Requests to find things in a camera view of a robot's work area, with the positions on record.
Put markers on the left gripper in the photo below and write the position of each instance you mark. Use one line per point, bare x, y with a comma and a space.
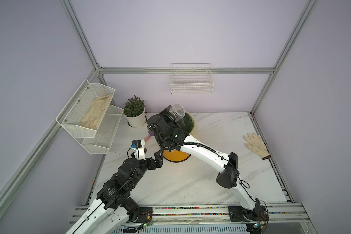
152, 166

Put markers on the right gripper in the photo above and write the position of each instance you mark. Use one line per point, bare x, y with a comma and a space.
168, 116

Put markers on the glass oatmeal jar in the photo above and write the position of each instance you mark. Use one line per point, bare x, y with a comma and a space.
177, 111

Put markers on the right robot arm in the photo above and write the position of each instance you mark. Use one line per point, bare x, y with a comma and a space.
227, 167

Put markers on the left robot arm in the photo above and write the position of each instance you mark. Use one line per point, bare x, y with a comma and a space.
113, 205

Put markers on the orange trash bin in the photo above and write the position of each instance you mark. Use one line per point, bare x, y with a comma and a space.
175, 156

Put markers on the potted green plant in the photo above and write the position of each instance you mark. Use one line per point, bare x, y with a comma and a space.
134, 111

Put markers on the lower white mesh shelf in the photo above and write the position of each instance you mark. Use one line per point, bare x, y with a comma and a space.
104, 137

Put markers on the white mesh shelf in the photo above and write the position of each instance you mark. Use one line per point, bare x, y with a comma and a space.
104, 137
71, 116

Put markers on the beige cloth in shelf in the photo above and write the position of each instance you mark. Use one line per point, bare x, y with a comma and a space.
96, 111

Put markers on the white work glove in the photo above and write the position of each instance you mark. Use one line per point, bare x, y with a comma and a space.
256, 144

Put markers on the upper white mesh shelf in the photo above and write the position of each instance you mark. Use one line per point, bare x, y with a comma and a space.
71, 116

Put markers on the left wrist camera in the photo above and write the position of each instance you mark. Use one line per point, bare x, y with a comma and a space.
139, 150

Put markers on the white wire wall basket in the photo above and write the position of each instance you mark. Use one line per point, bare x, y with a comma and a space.
191, 78

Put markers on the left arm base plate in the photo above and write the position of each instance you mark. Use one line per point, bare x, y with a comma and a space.
140, 215

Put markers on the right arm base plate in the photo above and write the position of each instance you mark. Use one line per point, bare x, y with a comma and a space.
237, 213

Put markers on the aluminium mounting rail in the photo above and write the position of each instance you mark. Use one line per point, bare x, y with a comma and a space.
212, 219

